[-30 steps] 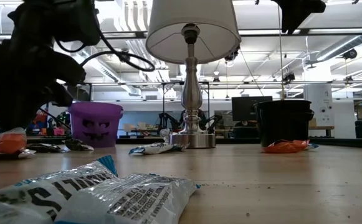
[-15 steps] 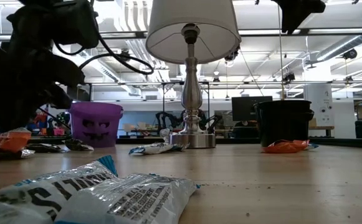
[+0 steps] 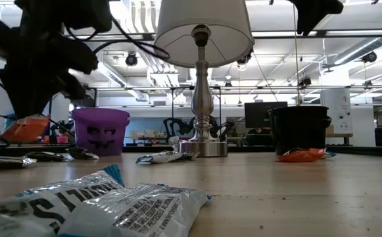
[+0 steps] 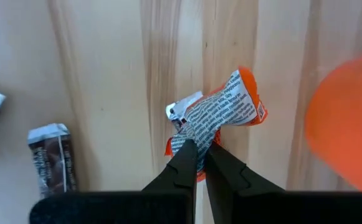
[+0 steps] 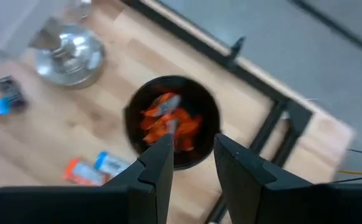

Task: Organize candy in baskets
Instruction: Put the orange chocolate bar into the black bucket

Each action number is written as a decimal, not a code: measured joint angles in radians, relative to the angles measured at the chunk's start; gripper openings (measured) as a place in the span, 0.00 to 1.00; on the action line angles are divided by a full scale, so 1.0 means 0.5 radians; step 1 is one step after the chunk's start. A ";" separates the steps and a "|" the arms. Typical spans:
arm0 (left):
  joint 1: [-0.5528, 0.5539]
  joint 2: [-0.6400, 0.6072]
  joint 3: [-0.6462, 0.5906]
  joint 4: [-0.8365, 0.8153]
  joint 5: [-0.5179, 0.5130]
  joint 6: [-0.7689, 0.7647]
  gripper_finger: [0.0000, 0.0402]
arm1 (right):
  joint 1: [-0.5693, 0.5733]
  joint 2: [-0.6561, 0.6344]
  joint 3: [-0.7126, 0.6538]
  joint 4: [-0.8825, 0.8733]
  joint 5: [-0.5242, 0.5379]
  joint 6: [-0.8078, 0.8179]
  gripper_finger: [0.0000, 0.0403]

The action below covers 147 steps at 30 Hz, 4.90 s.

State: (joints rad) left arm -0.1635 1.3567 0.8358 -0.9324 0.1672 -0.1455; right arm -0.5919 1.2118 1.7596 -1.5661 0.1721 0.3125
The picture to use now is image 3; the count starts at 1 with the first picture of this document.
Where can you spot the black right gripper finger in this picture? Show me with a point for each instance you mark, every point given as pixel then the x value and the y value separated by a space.
pixel 309 24

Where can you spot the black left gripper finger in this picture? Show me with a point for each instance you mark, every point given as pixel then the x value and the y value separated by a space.
pixel 29 95
pixel 72 85

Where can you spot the background black robot arm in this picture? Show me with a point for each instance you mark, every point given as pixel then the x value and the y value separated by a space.
pixel 225 130
pixel 174 126

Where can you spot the purple face plastic bucket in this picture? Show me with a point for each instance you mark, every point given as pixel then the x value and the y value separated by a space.
pixel 79 138

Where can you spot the small pink box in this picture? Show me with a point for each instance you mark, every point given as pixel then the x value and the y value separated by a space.
pixel 62 140

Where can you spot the black ceiling device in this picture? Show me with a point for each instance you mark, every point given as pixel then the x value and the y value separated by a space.
pixel 305 81
pixel 245 59
pixel 131 59
pixel 369 56

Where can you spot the brown Hershey's chocolate bar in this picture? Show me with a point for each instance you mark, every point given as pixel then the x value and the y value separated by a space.
pixel 189 156
pixel 83 154
pixel 3 163
pixel 46 156

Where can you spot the white pillar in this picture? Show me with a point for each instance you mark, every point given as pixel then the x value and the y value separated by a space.
pixel 337 108

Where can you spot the black monitor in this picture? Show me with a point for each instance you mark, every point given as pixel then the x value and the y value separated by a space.
pixel 256 115

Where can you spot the black plastic bucket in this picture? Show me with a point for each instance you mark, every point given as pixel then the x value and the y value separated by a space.
pixel 300 131

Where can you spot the background wooden desk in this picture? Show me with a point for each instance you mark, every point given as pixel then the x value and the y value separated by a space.
pixel 339 134

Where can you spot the person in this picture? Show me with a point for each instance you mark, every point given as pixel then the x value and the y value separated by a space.
pixel 259 136

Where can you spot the silver table lamp white shade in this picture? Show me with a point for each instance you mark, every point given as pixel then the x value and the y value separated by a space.
pixel 204 98

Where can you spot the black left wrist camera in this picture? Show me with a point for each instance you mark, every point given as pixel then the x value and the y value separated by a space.
pixel 88 14

